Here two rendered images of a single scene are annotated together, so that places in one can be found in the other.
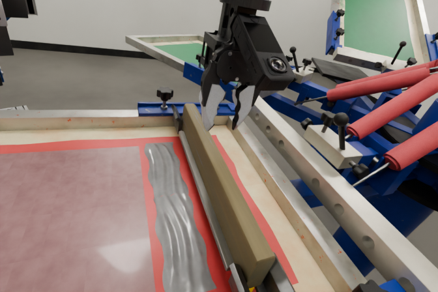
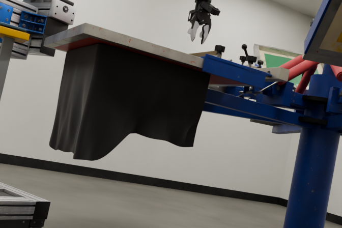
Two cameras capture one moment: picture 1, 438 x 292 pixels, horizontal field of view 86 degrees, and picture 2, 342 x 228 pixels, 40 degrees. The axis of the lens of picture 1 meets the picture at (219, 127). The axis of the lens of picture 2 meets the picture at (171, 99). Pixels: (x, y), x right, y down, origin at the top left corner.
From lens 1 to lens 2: 189 cm
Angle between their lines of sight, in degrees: 36
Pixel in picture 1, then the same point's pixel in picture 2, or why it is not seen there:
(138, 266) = not seen: hidden behind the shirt
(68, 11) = not seen: outside the picture
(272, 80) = (215, 9)
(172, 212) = not seen: hidden behind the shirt
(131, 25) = (18, 120)
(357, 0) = (276, 62)
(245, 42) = (206, 5)
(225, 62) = (199, 13)
